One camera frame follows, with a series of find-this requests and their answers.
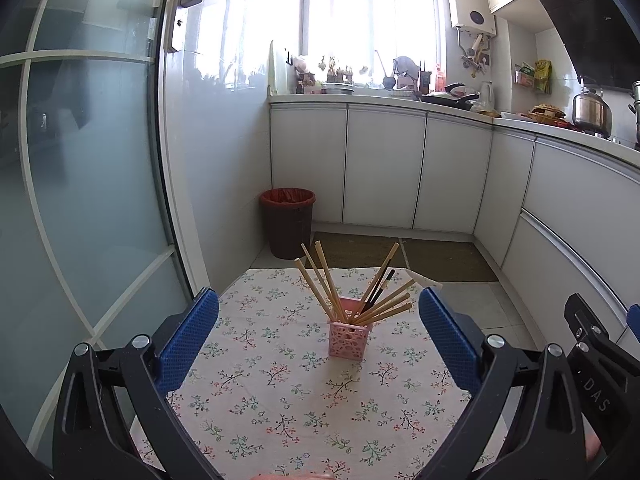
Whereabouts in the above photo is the black frying pan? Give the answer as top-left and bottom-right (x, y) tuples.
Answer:
(420, 91), (481, 111)

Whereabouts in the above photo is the white cutting board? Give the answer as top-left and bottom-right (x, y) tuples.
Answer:
(268, 40), (291, 96)

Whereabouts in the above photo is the bright kitchen window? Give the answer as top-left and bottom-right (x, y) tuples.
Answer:
(192, 0), (446, 92)

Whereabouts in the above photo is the stainless steel steamer pot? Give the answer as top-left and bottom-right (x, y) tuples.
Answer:
(628, 80), (640, 149)

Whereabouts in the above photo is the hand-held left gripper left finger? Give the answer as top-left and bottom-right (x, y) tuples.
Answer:
(52, 287), (221, 480)

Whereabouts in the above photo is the frosted glass door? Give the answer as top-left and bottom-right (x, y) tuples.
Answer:
(0, 0), (212, 463)

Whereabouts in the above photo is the brown trash bin red liner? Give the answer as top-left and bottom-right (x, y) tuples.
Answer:
(259, 187), (317, 260)

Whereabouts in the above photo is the bundle of wooden chopsticks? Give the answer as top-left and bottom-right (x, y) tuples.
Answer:
(293, 241), (417, 326)

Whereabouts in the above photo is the yellow snack packet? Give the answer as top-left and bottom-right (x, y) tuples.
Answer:
(534, 60), (553, 94)

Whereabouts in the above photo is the floral tablecloth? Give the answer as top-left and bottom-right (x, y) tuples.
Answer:
(127, 266), (517, 480)

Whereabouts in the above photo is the grey crumpled bag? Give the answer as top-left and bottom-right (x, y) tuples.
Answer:
(391, 56), (421, 79)

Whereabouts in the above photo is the stainless steel kettle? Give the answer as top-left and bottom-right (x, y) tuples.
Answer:
(571, 77), (614, 139)

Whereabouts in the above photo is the white water heater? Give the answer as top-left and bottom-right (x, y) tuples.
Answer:
(445, 0), (497, 39)

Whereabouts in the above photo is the pink perforated utensil holder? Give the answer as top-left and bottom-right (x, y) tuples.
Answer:
(327, 296), (375, 361)

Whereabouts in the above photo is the black range hood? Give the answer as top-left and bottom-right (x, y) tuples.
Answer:
(525, 0), (640, 94)

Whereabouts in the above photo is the brown floor mat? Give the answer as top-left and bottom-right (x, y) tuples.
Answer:
(402, 241), (500, 283)
(311, 231), (402, 270)

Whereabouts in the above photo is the white cabinet drawer front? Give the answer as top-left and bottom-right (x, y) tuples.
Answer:
(520, 137), (640, 281)
(500, 210), (633, 346)

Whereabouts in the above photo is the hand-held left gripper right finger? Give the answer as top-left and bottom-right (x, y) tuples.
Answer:
(418, 287), (586, 480)

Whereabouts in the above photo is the silver door handle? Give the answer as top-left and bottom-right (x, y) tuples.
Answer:
(167, 0), (204, 54)

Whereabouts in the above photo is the person's right hand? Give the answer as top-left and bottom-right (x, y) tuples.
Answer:
(584, 432), (604, 464)

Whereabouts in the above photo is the white cabinet door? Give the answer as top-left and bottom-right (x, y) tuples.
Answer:
(342, 105), (428, 231)
(270, 102), (349, 223)
(472, 127), (536, 266)
(412, 112), (496, 235)

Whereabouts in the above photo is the black chopstick with gold band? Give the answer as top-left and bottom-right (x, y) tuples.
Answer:
(369, 269), (397, 311)
(360, 271), (391, 313)

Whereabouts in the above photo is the woven basket of food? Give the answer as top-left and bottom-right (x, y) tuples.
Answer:
(530, 104), (569, 124)

